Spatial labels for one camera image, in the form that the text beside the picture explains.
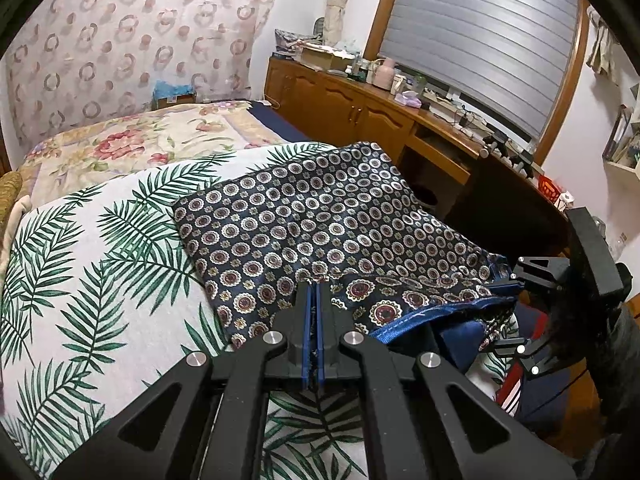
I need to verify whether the navy circle-patterned satin top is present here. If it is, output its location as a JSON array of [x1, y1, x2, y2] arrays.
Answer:
[[171, 142, 518, 348]]

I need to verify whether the person's right forearm grey sleeve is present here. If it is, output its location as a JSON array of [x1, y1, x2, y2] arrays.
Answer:
[[592, 307, 639, 479]]

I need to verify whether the long wooden sideboard cabinet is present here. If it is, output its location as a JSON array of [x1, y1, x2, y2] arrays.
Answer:
[[264, 58, 570, 259]]

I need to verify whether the palm leaf print sheet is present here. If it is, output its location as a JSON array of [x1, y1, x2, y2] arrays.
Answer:
[[1, 142, 510, 479]]

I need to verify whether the right tied beige curtain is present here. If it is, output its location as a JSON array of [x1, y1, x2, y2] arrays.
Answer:
[[586, 6, 616, 82]]

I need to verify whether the purple tissue pouch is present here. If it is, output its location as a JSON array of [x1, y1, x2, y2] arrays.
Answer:
[[394, 90, 422, 110]]

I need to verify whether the grey window roller blind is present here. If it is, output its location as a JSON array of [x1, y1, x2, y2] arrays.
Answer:
[[380, 0, 579, 139]]

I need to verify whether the pink thermos jug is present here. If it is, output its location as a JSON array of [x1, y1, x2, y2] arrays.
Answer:
[[371, 58, 395, 91]]

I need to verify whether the floral beige quilt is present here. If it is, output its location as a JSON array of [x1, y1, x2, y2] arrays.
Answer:
[[18, 101, 285, 207]]

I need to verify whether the gold patterned folded blanket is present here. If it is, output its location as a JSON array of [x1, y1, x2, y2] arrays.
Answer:
[[0, 171, 23, 233]]

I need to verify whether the cardboard box with blue cloth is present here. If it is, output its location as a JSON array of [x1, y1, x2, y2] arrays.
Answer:
[[151, 80, 196, 110]]

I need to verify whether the open cardboard box on cabinet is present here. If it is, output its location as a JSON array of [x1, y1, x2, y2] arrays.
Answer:
[[298, 44, 355, 72]]

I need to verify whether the pink circle-patterned curtain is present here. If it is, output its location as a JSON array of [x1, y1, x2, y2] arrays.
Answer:
[[3, 0, 274, 152]]

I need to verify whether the white wall shelf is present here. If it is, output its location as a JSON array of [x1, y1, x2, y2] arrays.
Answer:
[[602, 84, 639, 184]]

